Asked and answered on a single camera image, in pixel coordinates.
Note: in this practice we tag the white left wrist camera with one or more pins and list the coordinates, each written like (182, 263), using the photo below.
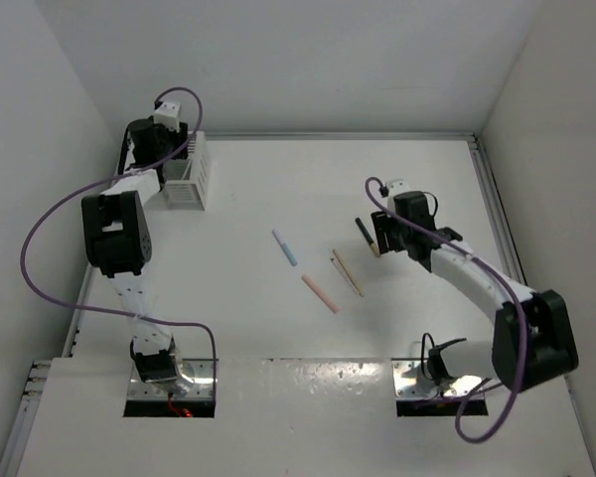
(168, 114)

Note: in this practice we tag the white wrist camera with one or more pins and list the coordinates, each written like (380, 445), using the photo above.
(168, 114)
(395, 187)

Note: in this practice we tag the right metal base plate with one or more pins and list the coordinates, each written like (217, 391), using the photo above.
(410, 385)

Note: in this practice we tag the white slotted organizer box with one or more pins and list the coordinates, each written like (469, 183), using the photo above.
(187, 180)

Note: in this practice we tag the pink makeup pen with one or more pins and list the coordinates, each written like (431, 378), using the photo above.
(319, 292)

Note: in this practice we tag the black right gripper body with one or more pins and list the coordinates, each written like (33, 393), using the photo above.
(390, 236)

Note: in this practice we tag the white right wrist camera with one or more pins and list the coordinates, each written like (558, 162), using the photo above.
(395, 187)

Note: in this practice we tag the tan makeup pencil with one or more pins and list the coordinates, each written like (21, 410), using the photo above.
(346, 271)

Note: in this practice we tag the metal base plate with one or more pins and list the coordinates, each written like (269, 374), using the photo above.
(410, 385)
(194, 384)

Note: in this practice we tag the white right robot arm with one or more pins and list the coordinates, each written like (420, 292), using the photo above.
(532, 342)

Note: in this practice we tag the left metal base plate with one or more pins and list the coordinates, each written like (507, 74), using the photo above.
(194, 384)

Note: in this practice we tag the thin silver makeup brush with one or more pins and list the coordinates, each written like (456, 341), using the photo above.
(346, 278)

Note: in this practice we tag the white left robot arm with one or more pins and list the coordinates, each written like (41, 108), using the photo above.
(118, 242)

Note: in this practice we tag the blue white makeup pen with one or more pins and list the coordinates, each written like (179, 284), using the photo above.
(284, 247)

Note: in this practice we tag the black gold mascara tube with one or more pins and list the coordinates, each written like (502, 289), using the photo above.
(367, 236)

